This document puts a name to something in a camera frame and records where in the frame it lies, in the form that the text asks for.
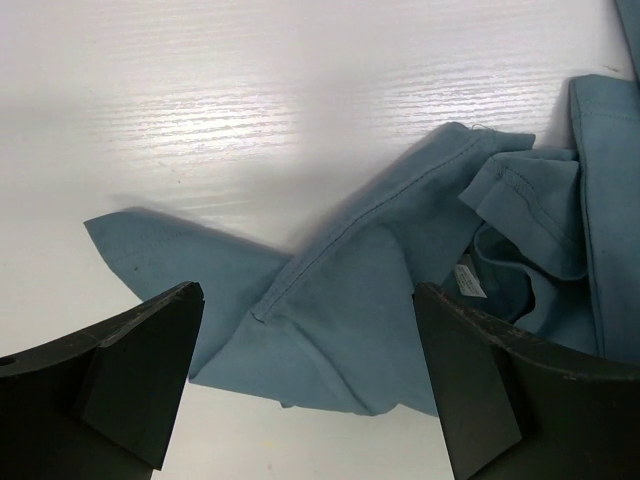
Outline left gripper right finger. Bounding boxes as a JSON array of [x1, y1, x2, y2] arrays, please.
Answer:
[[413, 283, 639, 479]]

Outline grey-blue t shirt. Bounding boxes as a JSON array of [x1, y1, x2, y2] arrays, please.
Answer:
[[83, 0, 640, 419]]

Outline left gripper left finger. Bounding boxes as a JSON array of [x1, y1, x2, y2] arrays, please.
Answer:
[[1, 282, 205, 479]]

